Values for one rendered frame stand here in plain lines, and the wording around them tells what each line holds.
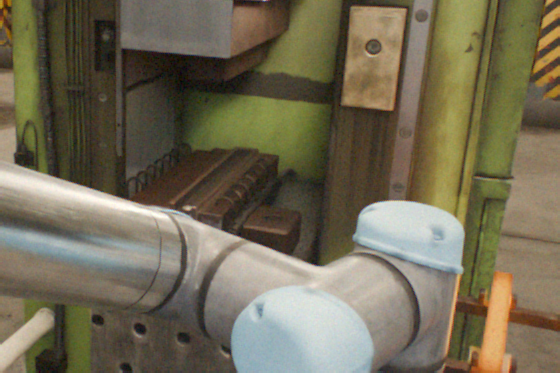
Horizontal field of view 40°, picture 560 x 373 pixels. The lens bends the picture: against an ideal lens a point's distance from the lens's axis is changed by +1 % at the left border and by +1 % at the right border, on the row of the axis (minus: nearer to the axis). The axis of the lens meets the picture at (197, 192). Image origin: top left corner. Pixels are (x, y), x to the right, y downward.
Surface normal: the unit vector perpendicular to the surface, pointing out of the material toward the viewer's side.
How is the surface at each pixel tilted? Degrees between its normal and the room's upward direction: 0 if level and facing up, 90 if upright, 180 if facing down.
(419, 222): 0
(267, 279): 30
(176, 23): 90
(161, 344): 90
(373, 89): 90
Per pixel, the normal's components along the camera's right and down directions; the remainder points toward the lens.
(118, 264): 0.70, 0.33
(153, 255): 0.80, -0.10
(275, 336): -0.68, 0.22
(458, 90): -0.33, 0.30
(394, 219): 0.04, -0.94
